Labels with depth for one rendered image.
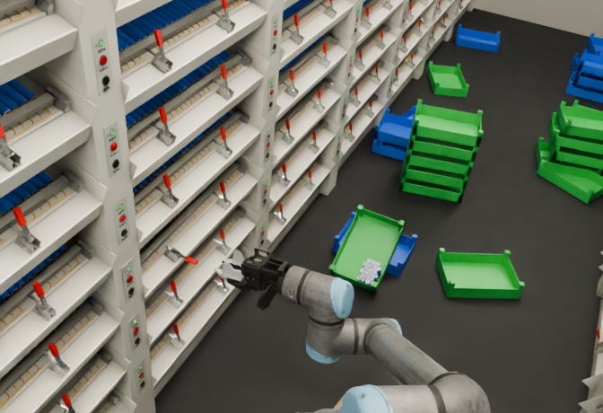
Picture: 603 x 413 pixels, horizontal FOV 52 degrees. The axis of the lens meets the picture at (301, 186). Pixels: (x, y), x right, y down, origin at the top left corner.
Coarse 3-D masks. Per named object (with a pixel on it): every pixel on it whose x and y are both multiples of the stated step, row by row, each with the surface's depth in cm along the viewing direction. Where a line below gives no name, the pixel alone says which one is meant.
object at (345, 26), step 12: (360, 0) 237; (360, 12) 242; (336, 24) 241; (348, 24) 238; (348, 36) 241; (348, 60) 250; (336, 72) 252; (348, 84) 261; (348, 96) 266; (336, 108) 261; (336, 120) 265; (336, 156) 282; (336, 168) 288; (324, 180) 286; (324, 192) 289
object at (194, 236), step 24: (240, 168) 203; (216, 192) 194; (240, 192) 199; (192, 216) 184; (216, 216) 188; (168, 240) 176; (192, 240) 179; (144, 264) 168; (168, 264) 171; (144, 288) 158
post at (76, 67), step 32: (96, 0) 108; (96, 32) 111; (64, 64) 113; (96, 96) 117; (96, 128) 120; (96, 160) 124; (128, 160) 134; (128, 192) 138; (96, 224) 136; (128, 256) 147; (128, 320) 157; (128, 352) 163; (128, 384) 170
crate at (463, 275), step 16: (448, 256) 258; (464, 256) 259; (480, 256) 259; (496, 256) 259; (448, 272) 255; (464, 272) 256; (480, 272) 257; (496, 272) 258; (512, 272) 253; (448, 288) 243; (464, 288) 242; (480, 288) 242; (496, 288) 243; (512, 288) 244
